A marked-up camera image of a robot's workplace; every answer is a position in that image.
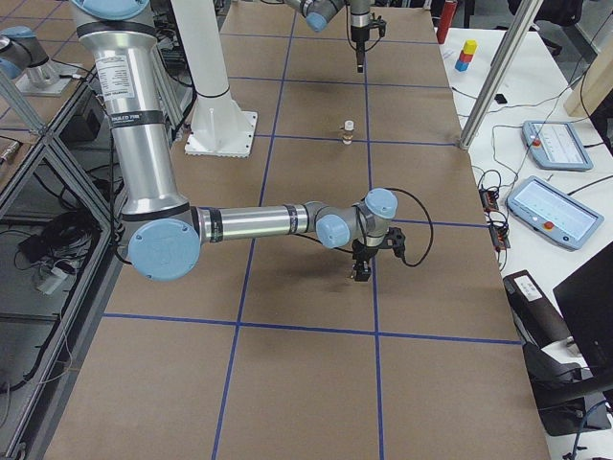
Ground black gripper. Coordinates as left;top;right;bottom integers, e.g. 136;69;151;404
349;11;372;73
349;239;383;282

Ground white brass PPR valve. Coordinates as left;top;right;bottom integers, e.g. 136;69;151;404
341;120;354;146

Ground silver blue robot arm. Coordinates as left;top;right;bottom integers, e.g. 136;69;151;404
284;0;385;73
71;1;397;281

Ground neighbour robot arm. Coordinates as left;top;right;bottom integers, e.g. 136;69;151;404
1;26;81;97

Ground red cylinder tube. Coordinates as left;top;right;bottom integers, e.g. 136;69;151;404
436;0;458;44

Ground yellow red blue blocks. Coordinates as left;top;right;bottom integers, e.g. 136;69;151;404
454;39;478;72

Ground black power strip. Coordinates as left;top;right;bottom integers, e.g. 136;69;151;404
479;188;511;253

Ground small black box device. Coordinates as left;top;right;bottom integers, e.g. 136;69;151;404
494;93;508;104

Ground near blue teach pendant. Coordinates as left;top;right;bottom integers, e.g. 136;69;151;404
507;176;604;250

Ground blue teach pendant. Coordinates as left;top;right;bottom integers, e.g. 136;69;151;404
507;176;604;250
522;121;593;172

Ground far blue teach pendant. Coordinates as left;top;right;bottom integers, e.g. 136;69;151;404
522;121;593;172

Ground black monitor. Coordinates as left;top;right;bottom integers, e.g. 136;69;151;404
554;243;612;372

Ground wooden board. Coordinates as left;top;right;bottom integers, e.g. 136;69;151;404
564;37;612;117

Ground black office chair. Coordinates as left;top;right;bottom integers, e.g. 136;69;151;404
503;270;612;437

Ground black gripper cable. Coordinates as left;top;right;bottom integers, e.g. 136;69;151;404
390;187;435;268

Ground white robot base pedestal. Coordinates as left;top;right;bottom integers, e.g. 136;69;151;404
171;0;258;158

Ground aluminium frame post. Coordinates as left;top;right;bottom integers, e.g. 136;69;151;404
458;0;543;150

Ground aluminium frame side rack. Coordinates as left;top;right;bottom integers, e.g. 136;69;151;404
0;28;197;460

